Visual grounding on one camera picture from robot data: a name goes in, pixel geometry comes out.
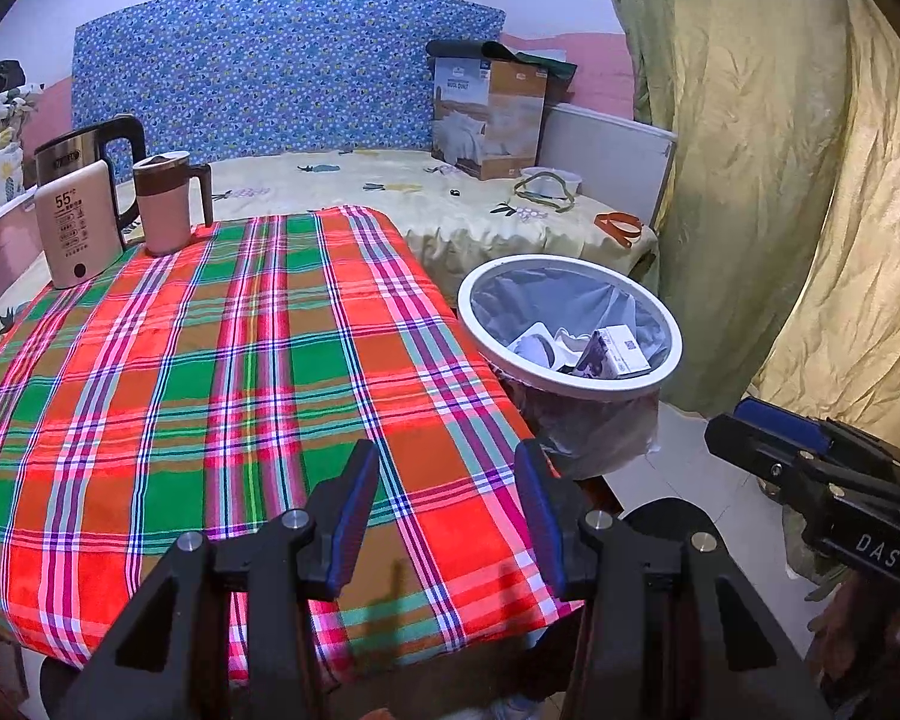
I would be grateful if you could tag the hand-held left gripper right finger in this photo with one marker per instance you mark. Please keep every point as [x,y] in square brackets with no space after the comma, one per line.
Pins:
[544,517]

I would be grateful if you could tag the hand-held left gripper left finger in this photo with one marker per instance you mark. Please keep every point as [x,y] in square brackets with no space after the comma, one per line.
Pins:
[349,517]

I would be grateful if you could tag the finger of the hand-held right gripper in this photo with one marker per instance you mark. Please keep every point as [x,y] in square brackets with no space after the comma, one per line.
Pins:
[765,457]
[784,424]

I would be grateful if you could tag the white round trash bin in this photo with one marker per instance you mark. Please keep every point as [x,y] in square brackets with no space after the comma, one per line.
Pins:
[570,384]

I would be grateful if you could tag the white cardboard piece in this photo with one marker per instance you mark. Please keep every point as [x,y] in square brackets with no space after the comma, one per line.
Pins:
[551,341]

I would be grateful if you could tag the purple carton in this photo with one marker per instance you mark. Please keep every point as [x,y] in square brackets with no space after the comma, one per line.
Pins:
[607,352]

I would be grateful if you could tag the plaid tablecloth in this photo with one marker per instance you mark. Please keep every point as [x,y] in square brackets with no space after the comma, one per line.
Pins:
[195,390]

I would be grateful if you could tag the clear plastic bin liner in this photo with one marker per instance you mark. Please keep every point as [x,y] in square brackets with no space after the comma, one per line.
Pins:
[510,300]

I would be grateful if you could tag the yellow-green curtain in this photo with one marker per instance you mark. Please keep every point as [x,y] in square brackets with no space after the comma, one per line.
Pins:
[757,165]

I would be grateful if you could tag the white panel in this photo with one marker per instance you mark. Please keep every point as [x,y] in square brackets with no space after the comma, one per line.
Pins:
[607,157]

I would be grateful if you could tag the clear plastic container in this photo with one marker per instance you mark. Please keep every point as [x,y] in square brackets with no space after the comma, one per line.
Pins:
[562,181]

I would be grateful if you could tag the yellow printed bed sheet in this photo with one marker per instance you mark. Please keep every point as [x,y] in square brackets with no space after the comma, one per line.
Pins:
[420,187]

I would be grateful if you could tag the pink mug with brown lid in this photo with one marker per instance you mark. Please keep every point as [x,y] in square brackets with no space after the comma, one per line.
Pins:
[165,217]

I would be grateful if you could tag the cream warming device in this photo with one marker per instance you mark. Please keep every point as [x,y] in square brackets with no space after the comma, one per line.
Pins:
[75,232]

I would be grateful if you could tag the cardboard quilt box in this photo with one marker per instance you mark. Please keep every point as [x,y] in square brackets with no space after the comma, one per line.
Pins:
[495,120]

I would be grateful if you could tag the dark green bag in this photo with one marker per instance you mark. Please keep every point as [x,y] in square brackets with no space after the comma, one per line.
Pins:
[559,71]

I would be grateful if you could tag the blue floral headboard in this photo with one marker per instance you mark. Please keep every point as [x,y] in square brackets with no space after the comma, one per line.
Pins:
[270,67]

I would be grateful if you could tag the beige electric kettle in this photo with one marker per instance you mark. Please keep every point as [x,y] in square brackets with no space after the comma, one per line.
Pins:
[67,150]

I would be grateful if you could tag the black rolled mat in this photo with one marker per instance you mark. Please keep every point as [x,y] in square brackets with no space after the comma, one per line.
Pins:
[465,49]

